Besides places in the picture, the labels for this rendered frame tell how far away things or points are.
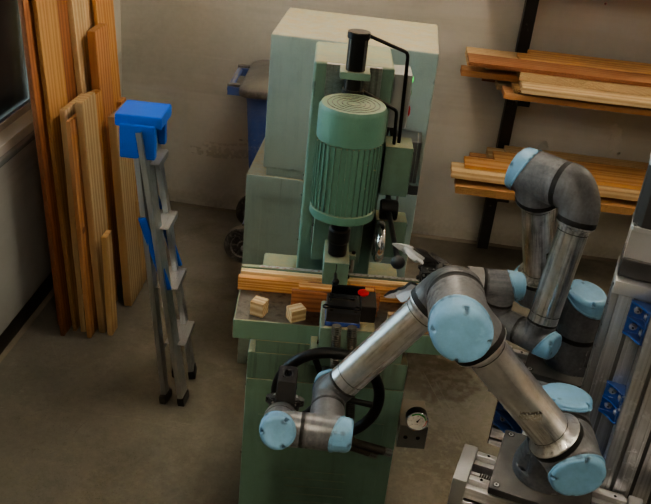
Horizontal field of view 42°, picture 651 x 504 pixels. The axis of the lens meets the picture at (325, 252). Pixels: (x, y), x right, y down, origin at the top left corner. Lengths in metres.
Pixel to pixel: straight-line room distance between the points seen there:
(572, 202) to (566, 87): 2.07
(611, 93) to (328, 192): 2.20
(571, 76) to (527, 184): 2.03
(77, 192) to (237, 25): 1.50
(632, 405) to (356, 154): 0.88
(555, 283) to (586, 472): 0.51
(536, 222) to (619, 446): 0.58
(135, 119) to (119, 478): 1.24
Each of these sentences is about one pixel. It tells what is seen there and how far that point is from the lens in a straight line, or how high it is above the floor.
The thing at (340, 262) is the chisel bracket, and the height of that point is 1.03.
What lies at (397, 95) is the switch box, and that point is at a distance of 2.45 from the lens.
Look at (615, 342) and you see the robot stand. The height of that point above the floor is 1.10.
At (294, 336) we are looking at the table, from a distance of 2.28.
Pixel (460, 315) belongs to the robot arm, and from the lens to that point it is 1.57.
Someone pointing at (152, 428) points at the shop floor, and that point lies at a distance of 3.31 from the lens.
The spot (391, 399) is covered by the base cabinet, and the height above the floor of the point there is 0.68.
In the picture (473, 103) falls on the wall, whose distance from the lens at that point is 4.58.
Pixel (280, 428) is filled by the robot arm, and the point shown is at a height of 1.01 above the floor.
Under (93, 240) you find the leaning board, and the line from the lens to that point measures 3.61.
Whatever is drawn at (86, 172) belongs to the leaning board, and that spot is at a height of 0.76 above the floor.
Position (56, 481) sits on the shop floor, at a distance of 3.14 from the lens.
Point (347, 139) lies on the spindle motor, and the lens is 2.11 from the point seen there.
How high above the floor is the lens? 2.14
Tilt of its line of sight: 28 degrees down
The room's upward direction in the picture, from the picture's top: 6 degrees clockwise
